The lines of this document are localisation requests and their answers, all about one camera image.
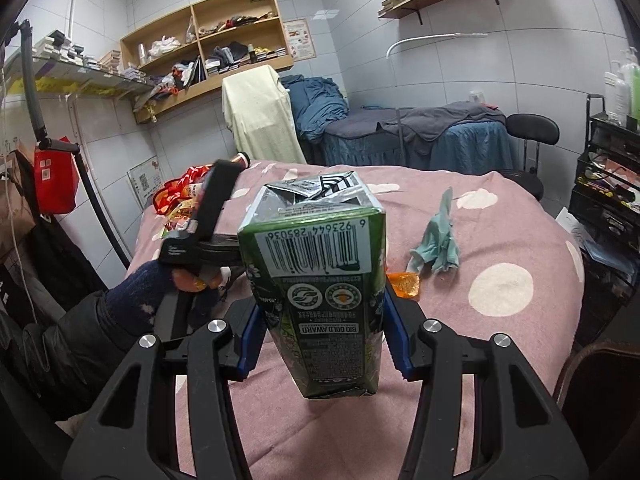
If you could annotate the black trolley rack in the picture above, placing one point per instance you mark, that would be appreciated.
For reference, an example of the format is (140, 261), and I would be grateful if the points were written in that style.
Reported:
(605, 210)

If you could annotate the row of small boxes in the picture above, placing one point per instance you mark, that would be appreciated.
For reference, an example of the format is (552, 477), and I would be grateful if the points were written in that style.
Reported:
(100, 62)

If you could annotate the green pump bottle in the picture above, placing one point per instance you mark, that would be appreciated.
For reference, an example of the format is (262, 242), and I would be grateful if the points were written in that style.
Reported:
(631, 85)

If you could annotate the orange wrapper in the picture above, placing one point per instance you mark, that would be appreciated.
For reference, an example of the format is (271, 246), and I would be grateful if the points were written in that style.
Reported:
(404, 285)

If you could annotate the dark bin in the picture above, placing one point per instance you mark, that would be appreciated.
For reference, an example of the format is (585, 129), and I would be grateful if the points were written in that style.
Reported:
(600, 410)

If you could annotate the cream towel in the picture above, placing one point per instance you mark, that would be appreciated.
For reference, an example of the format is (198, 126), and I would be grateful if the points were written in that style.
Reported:
(260, 120)

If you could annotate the glass wall shelf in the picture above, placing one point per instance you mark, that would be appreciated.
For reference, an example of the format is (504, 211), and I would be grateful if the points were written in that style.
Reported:
(75, 82)

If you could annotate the person's left hand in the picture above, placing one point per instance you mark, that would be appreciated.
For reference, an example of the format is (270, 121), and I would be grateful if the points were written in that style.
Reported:
(192, 280)

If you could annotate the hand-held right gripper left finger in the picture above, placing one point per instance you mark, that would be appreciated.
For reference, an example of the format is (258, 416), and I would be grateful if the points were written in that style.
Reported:
(250, 350)

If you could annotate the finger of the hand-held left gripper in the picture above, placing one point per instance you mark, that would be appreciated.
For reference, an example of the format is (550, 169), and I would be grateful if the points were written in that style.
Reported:
(215, 195)
(220, 250)

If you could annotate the white paper sheet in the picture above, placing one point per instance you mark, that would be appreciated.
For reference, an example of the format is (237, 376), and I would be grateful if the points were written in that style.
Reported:
(570, 225)

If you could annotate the white arched lamp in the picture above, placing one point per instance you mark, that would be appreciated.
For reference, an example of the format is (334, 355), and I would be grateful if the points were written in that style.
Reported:
(425, 37)

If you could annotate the green drink carton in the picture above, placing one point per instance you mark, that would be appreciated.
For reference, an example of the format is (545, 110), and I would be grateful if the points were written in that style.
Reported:
(320, 310)

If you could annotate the brown paper bag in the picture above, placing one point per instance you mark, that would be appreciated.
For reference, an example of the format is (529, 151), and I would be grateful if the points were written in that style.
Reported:
(17, 210)

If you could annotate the wall poster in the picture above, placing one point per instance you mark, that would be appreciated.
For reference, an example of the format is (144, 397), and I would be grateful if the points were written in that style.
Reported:
(300, 40)

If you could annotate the pile of snack packets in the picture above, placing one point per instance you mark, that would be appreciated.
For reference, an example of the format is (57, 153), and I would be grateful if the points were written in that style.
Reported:
(182, 195)

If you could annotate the black padded stool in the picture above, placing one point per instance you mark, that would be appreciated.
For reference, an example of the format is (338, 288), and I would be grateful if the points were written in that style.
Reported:
(532, 130)

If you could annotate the white wall notice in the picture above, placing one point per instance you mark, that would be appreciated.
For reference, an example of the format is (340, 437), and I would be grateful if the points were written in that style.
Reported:
(145, 182)

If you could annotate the white bottle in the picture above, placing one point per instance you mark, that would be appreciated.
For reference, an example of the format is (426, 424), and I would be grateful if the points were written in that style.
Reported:
(614, 97)

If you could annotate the person's left forearm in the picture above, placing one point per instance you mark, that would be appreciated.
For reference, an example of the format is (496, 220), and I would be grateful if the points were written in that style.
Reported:
(135, 295)

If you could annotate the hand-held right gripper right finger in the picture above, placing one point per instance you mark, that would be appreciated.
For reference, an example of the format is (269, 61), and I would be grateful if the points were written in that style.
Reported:
(400, 340)

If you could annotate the grey blanket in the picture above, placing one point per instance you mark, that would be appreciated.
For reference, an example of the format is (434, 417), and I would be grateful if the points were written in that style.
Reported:
(430, 120)

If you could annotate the wooden shelving unit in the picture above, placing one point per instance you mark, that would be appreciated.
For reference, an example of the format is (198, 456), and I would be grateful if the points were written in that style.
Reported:
(220, 84)

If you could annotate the red bag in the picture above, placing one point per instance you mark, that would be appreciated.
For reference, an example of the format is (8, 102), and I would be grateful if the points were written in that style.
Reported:
(55, 180)

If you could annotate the pile of blue cloth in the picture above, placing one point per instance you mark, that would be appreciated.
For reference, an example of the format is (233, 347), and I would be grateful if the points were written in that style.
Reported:
(315, 105)

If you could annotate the red chips can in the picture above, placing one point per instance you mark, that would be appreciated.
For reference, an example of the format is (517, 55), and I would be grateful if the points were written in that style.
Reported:
(241, 160)

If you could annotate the teal crumpled cloth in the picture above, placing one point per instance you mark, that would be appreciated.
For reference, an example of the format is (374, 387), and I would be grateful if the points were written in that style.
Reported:
(440, 245)

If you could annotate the massage bed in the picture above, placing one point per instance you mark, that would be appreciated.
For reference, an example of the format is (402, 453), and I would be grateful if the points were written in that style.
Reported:
(465, 145)

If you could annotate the dark cloth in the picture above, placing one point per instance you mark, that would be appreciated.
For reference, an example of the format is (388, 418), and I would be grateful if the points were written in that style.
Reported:
(65, 260)

